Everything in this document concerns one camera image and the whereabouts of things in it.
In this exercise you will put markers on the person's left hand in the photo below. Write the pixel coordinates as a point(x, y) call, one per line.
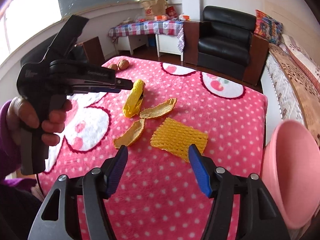
point(21, 111)

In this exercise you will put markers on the white desk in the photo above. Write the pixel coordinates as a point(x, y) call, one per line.
point(165, 44)

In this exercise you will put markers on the black leather armchair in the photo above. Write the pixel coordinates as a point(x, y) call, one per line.
point(224, 41)

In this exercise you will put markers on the yellow foam fruit net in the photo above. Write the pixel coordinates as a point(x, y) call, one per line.
point(175, 138)

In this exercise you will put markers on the pink polka dot blanket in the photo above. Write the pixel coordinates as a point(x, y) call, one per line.
point(158, 196)

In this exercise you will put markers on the brown paper bag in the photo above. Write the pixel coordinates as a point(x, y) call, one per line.
point(154, 8)

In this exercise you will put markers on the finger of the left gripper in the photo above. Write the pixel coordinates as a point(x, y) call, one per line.
point(122, 84)

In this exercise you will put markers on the pink plastic trash bin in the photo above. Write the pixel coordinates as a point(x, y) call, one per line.
point(290, 171)

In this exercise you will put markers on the colourful patterned cushion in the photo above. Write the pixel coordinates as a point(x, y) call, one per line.
point(268, 28)

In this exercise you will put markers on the white pink floral quilt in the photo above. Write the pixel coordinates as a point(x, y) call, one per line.
point(302, 60)

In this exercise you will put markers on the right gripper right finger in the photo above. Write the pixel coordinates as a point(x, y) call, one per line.
point(259, 216)

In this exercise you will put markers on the bed with brown sheet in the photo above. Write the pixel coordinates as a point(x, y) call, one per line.
point(291, 95)

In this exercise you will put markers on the red gift bag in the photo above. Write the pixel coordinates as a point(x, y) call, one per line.
point(171, 12)

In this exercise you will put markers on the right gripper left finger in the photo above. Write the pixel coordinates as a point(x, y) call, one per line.
point(58, 216)

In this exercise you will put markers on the plaid tablecloth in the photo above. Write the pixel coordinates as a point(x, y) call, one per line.
point(168, 27)

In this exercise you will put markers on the walnut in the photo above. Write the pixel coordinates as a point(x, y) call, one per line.
point(123, 64)
point(113, 66)

